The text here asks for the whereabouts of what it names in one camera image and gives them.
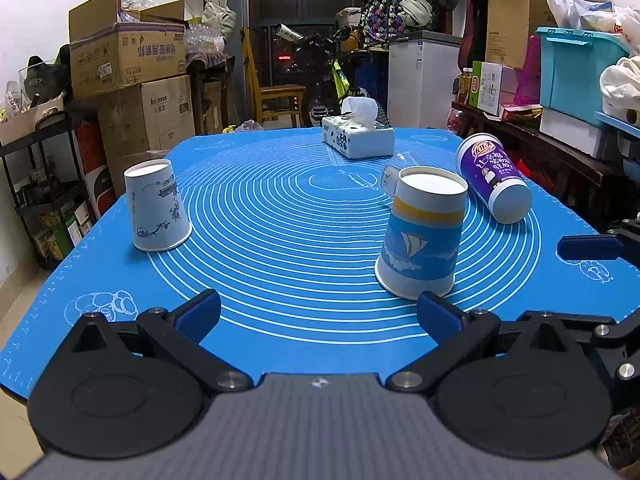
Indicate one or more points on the dark side table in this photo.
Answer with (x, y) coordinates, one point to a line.
(210, 65)

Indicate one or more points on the purple paper cup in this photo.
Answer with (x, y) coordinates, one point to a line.
(487, 175)

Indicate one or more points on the pink bag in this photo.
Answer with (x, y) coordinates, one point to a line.
(530, 75)

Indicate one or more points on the white chest freezer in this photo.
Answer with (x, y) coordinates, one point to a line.
(420, 80)

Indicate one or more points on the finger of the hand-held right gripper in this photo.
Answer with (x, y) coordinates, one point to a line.
(620, 355)
(590, 248)

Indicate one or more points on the pile of clothes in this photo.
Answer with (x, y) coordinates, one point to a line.
(400, 10)

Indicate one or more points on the bicycle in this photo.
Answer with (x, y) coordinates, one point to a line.
(330, 75)

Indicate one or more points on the open cardboard box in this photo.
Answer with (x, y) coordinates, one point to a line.
(120, 55)

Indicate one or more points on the tall cardboard box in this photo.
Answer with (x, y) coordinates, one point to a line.
(510, 20)

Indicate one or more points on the red and white box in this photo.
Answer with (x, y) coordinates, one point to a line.
(92, 160)

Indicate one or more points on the black shelf trolley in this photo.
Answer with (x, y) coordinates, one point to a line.
(50, 200)

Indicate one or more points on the white cloth bag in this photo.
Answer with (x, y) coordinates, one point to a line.
(622, 85)

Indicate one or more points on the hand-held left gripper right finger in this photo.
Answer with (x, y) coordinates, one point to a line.
(440, 317)

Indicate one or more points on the wooden chair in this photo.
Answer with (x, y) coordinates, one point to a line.
(272, 95)

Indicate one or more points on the teal plastic storage box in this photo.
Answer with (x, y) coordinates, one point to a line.
(575, 70)

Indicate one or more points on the white tissue box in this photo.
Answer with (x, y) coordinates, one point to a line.
(360, 141)

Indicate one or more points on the pack of plastic bottles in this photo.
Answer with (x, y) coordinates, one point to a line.
(202, 37)

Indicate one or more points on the small white card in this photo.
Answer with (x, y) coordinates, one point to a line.
(389, 180)

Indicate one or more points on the white-faced cardboard box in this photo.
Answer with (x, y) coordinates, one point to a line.
(150, 110)

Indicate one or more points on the white cup with blue print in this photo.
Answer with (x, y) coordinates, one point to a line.
(155, 210)

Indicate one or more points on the blue sailboat paper cup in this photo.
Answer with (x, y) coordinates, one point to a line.
(425, 240)

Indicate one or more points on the white plastic bag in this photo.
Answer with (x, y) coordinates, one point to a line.
(570, 7)

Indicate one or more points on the dark wooden sideboard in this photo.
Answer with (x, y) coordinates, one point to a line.
(550, 160)

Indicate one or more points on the black bag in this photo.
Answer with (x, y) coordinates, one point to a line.
(45, 77)

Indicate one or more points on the drink bottle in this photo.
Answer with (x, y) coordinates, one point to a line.
(466, 85)

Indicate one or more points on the green and white carton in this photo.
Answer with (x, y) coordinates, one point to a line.
(487, 87)

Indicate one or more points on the blue silicone mat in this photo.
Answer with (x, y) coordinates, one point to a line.
(300, 240)

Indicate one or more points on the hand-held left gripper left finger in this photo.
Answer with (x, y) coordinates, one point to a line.
(200, 316)

